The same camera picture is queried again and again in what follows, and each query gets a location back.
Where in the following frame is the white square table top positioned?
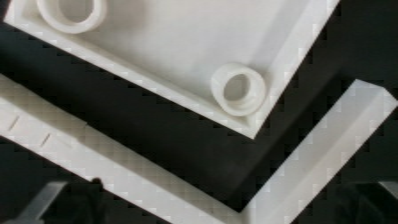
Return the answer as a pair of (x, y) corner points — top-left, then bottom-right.
(4, 0), (340, 137)

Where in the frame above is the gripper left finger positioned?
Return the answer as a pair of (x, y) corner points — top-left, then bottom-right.
(6, 181), (66, 224)

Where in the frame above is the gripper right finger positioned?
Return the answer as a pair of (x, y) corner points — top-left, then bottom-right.
(379, 181), (398, 200)

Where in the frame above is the white U-shaped fence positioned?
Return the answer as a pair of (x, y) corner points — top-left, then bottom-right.
(0, 75), (398, 224)

